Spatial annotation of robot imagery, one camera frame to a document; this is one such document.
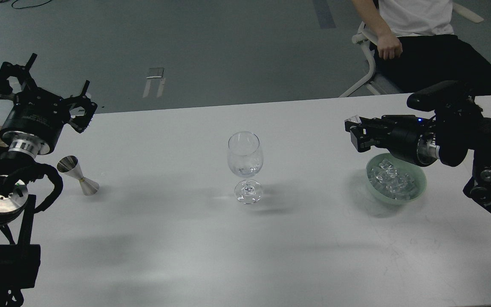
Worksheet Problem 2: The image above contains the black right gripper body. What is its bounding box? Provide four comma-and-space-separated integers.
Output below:
382, 115, 438, 167

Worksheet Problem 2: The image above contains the clear wine glass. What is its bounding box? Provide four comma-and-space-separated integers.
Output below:
227, 131, 264, 204

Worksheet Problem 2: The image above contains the clear ice cube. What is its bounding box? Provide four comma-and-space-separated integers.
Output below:
346, 115, 362, 124

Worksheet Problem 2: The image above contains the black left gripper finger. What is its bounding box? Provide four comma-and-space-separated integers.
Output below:
0, 53, 38, 101
61, 80, 98, 133

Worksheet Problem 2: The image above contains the steel cocktail jigger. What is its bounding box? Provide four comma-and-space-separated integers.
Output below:
57, 155, 100, 196

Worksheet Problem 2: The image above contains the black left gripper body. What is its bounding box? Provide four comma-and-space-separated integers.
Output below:
0, 90, 75, 156

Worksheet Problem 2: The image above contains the person in white shirt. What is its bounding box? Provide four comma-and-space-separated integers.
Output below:
352, 0, 491, 96

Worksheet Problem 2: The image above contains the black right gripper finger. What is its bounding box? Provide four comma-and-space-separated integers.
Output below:
349, 126, 389, 152
344, 117, 395, 133

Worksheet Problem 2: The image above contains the clear ice cubes pile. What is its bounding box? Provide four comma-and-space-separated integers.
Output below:
367, 158, 418, 201

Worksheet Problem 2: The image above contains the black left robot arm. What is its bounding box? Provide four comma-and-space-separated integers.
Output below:
0, 54, 99, 307

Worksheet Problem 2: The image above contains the white office chair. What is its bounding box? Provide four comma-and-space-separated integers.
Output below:
339, 3, 485, 98

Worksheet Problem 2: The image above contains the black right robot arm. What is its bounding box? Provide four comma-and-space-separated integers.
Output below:
345, 81, 491, 213

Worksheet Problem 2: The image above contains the green bowl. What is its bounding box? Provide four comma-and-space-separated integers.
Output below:
364, 153, 427, 206

